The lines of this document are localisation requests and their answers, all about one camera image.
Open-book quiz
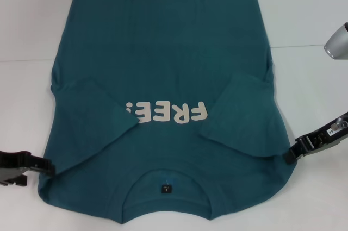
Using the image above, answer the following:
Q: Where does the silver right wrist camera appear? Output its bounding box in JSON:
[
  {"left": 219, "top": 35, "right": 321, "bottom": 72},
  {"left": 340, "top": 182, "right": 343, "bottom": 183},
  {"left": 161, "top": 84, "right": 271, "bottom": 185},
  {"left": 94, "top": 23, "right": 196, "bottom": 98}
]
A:
[{"left": 323, "top": 21, "right": 348, "bottom": 60}]

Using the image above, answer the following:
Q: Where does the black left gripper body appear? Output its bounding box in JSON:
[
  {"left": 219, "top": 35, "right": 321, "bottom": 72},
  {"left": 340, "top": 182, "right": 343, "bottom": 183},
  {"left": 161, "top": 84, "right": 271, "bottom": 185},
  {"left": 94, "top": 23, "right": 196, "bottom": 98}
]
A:
[{"left": 0, "top": 150, "right": 32, "bottom": 188}]

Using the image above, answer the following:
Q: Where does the teal t-shirt with FREE print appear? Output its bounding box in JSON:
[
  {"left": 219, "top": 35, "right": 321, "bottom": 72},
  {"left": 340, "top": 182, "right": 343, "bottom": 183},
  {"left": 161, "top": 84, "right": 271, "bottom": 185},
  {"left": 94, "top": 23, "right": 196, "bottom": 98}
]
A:
[{"left": 36, "top": 0, "right": 296, "bottom": 217}]

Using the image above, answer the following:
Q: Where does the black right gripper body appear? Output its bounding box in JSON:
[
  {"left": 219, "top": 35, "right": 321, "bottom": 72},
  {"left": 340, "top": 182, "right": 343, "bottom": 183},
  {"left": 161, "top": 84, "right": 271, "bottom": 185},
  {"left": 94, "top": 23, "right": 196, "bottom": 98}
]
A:
[{"left": 308, "top": 110, "right": 348, "bottom": 157}]

